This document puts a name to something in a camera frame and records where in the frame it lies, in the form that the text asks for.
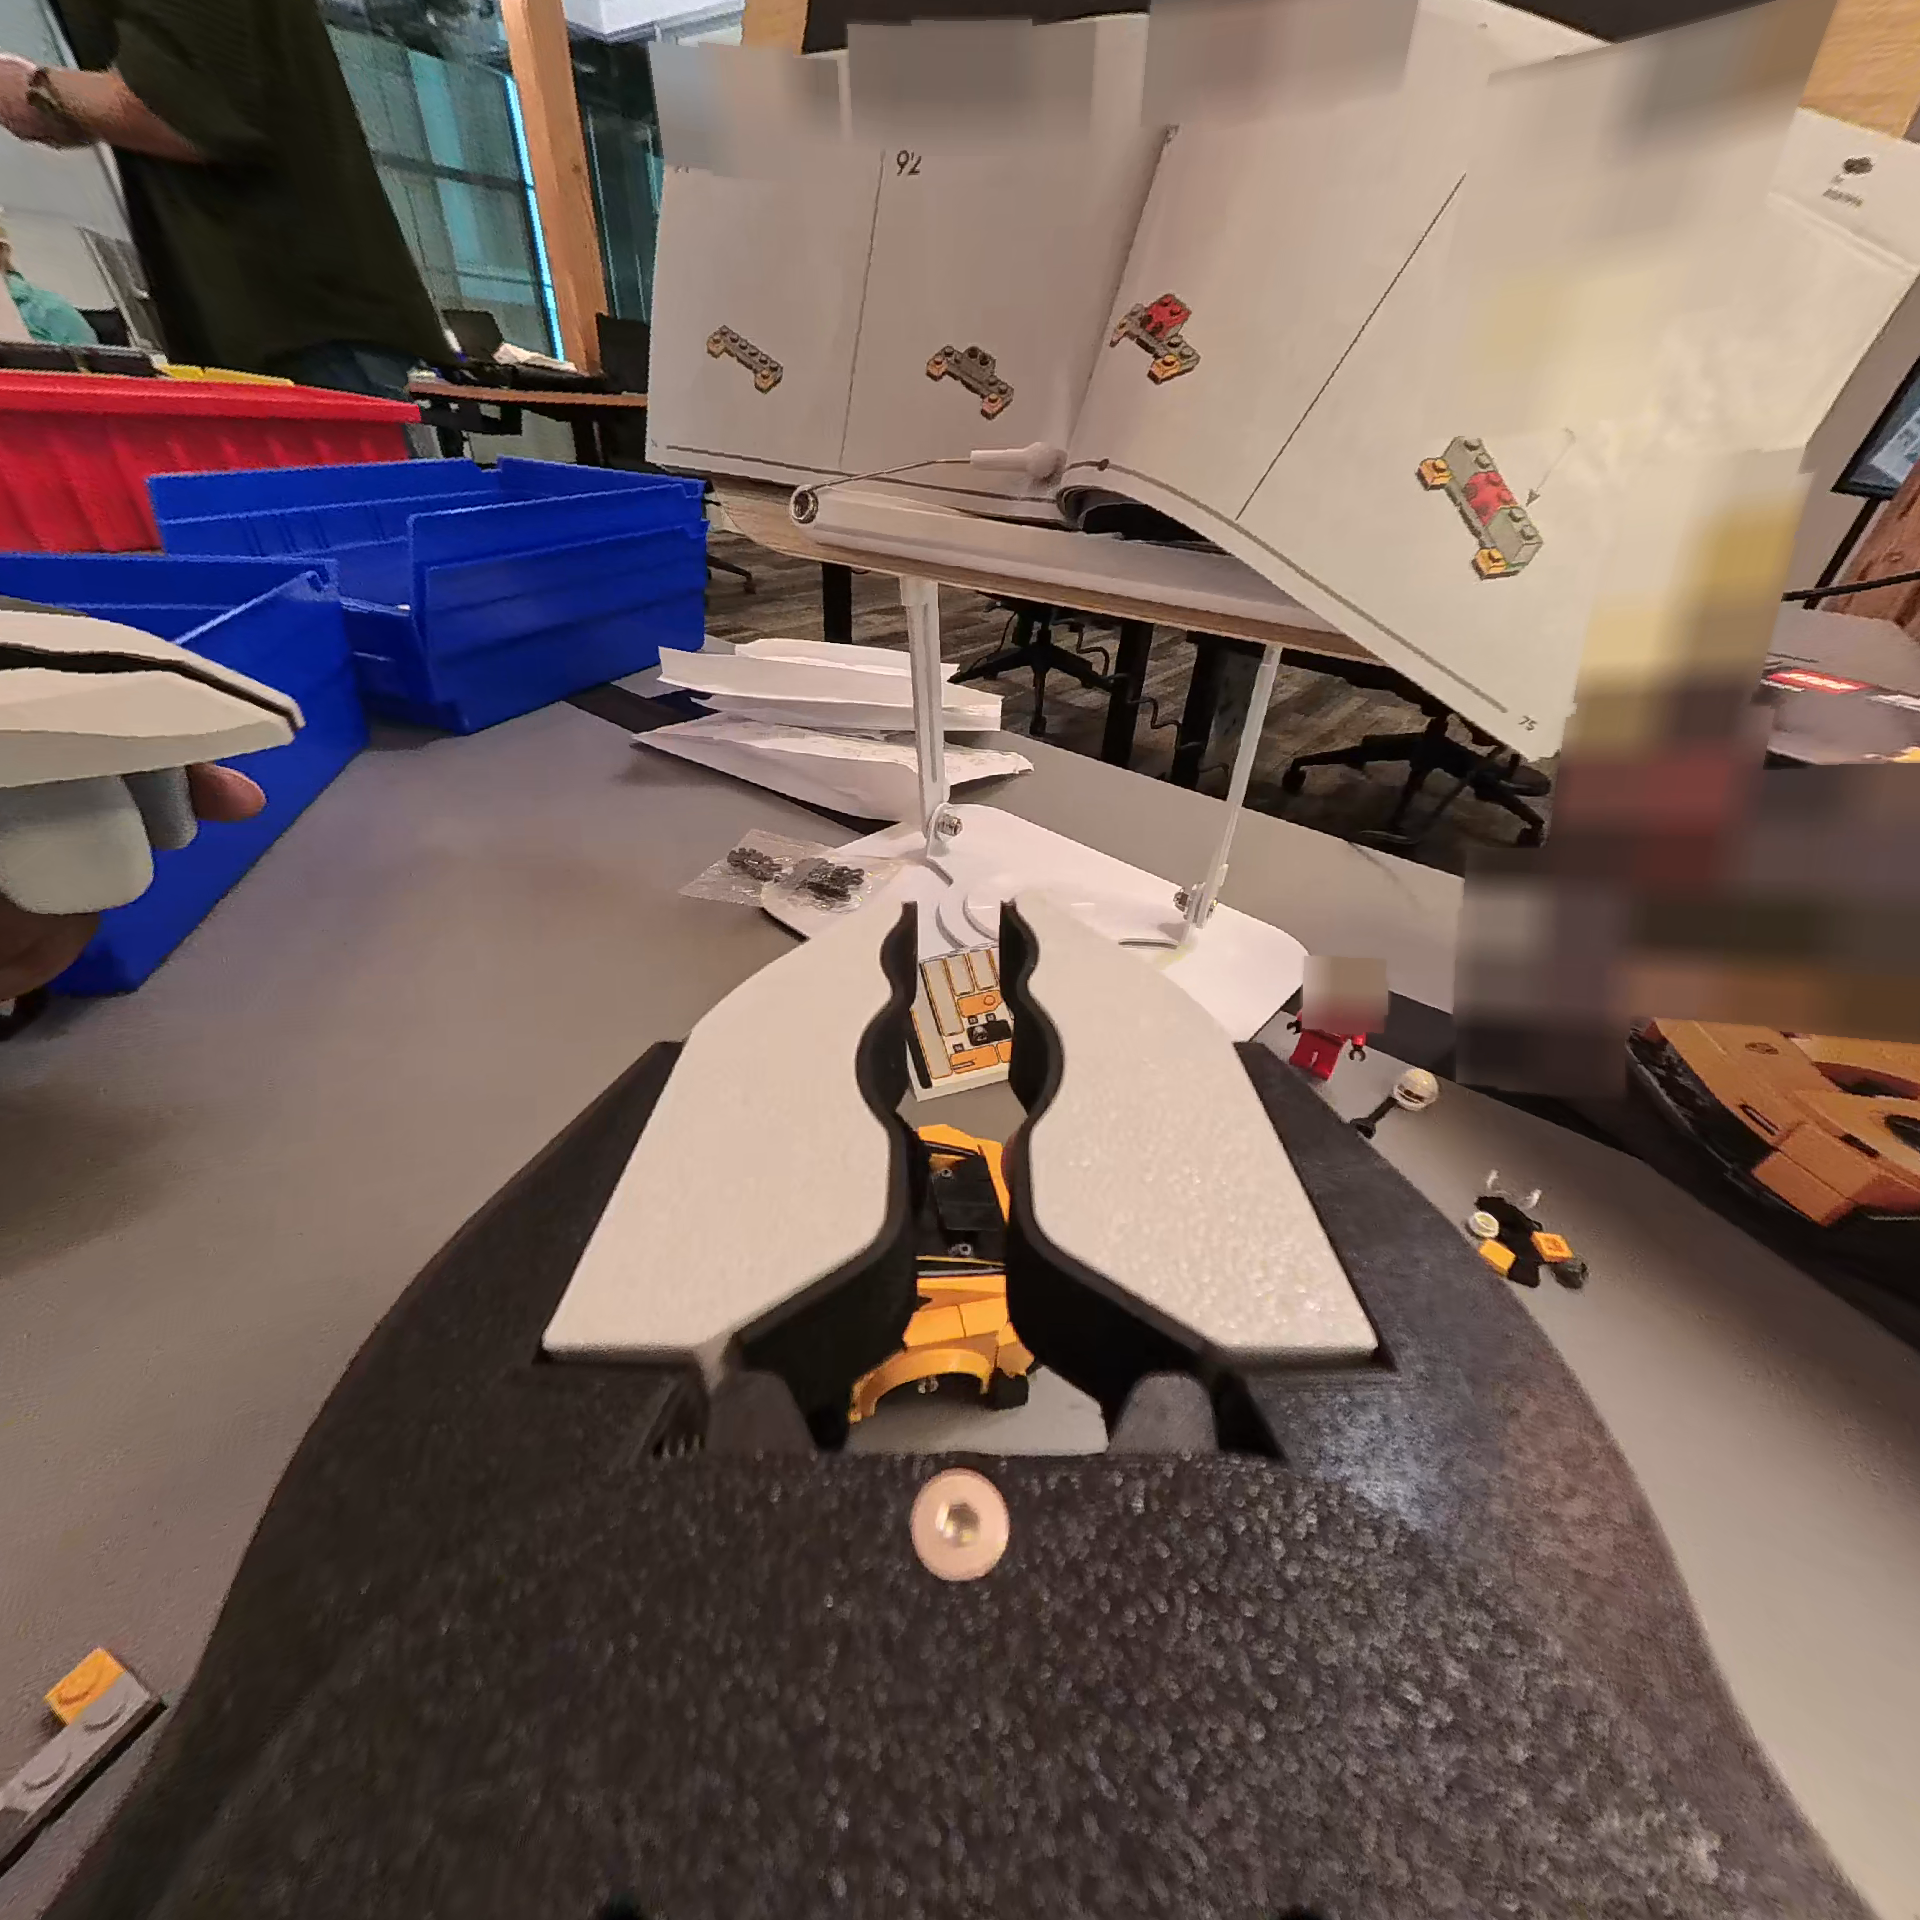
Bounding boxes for lego instruction booklet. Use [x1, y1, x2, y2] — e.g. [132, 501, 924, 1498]
[645, 29, 1896, 759]

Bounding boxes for pile of small lego pieces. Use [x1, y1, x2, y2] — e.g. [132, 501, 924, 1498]
[1467, 1175, 1592, 1296]

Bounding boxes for white book stand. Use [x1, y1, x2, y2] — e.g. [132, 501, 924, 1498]
[704, 438, 1360, 1040]

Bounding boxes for black office chair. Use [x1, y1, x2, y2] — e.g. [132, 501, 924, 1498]
[1282, 704, 1559, 854]
[961, 596, 1161, 769]

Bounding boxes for red plastic bin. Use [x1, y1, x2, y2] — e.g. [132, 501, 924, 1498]
[0, 369, 427, 558]

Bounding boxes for blue plastic bin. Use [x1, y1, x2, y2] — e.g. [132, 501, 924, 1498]
[0, 551, 372, 1000]
[146, 453, 715, 739]

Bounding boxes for lego sticker sheet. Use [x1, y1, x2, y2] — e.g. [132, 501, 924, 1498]
[904, 943, 1026, 1085]

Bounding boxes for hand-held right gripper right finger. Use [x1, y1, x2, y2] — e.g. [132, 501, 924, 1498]
[996, 896, 1383, 1454]

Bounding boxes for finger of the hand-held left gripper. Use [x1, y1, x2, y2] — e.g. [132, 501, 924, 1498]
[0, 655, 298, 792]
[0, 596, 310, 739]

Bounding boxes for clear plastic bag dark pieces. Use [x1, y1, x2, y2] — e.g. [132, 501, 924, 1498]
[679, 824, 906, 921]

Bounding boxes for grey lego plate orange ends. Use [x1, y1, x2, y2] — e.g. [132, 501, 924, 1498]
[0, 1643, 168, 1866]

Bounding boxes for yellow lego car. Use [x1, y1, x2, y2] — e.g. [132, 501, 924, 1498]
[846, 1122, 1041, 1427]

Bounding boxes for black lego set box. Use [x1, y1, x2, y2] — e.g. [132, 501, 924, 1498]
[1627, 1015, 1920, 1313]

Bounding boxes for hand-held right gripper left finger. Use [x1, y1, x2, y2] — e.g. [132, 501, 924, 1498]
[540, 900, 924, 1454]

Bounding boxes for person's left hand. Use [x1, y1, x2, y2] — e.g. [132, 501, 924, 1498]
[0, 755, 273, 1004]

